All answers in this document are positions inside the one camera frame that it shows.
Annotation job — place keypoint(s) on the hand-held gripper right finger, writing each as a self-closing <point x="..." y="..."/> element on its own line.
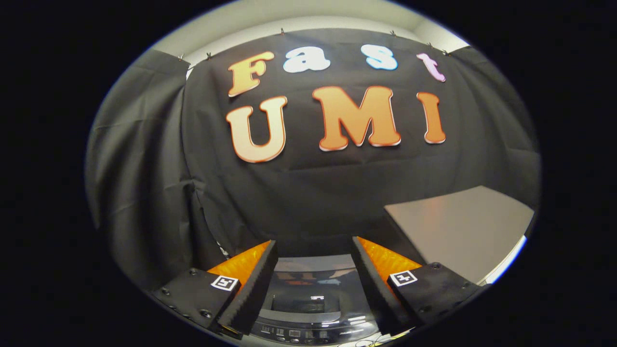
<point x="373" y="291"/>

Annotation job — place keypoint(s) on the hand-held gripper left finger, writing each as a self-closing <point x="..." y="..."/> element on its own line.
<point x="255" y="289"/>

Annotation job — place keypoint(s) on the dark glass washing machine lid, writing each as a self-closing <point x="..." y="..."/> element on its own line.
<point x="308" y="289"/>

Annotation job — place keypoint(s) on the grey washing machine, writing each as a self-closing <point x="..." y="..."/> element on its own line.
<point x="308" y="333"/>

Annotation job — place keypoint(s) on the grey cabinet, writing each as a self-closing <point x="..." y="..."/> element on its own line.
<point x="458" y="231"/>

